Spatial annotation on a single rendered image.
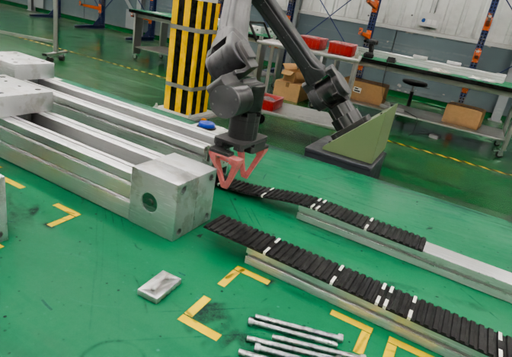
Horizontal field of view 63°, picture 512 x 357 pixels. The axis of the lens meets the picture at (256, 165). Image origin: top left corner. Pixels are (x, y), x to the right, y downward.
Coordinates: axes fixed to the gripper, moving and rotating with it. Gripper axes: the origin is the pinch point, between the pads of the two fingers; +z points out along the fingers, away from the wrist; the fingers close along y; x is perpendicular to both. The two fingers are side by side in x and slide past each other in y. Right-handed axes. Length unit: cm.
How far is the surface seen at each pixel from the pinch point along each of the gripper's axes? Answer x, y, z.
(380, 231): 29.8, 1.2, -1.1
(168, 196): 2.3, 24.0, -4.8
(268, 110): -123, -272, 52
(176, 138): -11.9, 4.8, -6.1
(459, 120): 30, -476, 51
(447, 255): 40.6, 0.3, -0.8
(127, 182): -6.6, 23.0, -3.7
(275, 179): 3.8, -11.8, 2.1
